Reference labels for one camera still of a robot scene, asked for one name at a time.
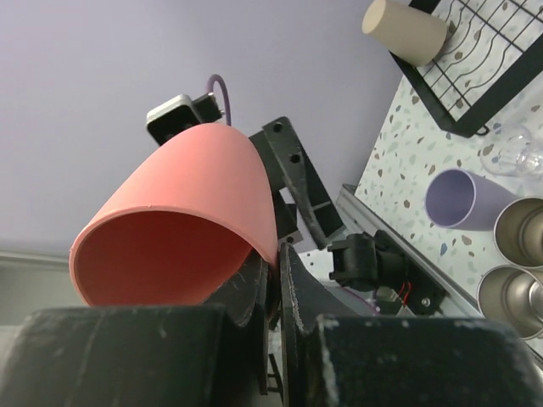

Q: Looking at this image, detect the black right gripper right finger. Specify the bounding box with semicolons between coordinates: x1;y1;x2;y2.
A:
279;243;352;406

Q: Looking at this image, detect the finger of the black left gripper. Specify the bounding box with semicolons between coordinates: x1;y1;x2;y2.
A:
249;116;344;249

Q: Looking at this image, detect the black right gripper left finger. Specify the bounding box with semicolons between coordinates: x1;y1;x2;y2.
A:
204;250;270;394

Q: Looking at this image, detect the pink plastic cup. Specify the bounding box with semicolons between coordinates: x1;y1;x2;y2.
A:
70;123;278;306

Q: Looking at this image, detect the beige plastic cup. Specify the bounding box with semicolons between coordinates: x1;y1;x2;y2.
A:
361;0;448;67

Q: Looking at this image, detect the purple plastic cup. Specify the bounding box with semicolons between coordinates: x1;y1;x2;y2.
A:
424;168;518;231

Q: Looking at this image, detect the black dish rack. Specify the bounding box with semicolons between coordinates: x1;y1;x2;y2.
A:
395;1;542;138

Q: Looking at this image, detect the steel cup near pink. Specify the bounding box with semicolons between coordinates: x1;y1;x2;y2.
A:
494;197;542;270

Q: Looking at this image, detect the clear glass cup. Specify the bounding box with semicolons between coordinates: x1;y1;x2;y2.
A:
480;125;542;179

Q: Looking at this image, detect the aluminium table edge rail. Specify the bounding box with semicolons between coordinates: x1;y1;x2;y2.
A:
334;182;543;370

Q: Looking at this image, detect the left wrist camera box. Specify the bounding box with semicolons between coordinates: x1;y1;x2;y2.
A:
146;94;201;146

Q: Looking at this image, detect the steel cup near rail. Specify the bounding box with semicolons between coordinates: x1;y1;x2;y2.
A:
477;265;542;339

